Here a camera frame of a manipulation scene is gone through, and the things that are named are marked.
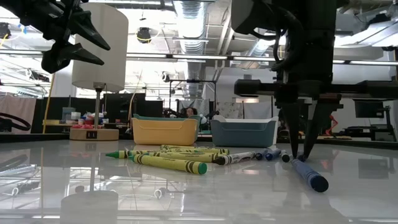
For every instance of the person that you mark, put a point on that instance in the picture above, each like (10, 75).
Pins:
(190, 111)

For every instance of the pale fabric panel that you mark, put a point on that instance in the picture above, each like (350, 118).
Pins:
(15, 104)

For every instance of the white plastic bin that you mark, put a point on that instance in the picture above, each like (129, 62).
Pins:
(222, 118)

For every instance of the black ceiling dome camera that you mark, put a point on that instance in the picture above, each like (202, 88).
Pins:
(144, 35)

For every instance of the black monitor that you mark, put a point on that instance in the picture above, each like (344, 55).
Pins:
(370, 109)

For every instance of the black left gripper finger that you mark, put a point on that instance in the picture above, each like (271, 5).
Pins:
(68, 54)
(88, 31)

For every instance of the red desk lamp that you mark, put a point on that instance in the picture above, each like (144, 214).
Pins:
(332, 124)

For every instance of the teal plastic bin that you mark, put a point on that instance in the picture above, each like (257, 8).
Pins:
(197, 119)

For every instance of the black frame stand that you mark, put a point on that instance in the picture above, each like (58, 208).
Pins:
(192, 81)

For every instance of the yellow plastic bin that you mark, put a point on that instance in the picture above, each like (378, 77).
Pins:
(164, 132)

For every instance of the black desk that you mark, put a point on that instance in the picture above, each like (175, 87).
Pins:
(367, 129)

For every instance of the silver ventilation duct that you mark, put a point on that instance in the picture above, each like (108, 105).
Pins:
(261, 46)
(190, 31)

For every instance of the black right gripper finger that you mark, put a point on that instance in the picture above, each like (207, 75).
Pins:
(317, 124)
(293, 124)

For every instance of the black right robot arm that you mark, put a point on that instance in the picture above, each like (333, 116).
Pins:
(317, 37)

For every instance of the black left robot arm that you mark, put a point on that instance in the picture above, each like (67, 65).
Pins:
(12, 7)

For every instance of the blue-grey plastic bin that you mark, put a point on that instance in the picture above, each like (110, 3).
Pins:
(242, 133)

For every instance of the white table lamp wooden base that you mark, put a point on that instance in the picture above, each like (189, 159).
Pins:
(102, 46)

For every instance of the pink crumpled object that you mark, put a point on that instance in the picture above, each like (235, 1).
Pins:
(84, 126)

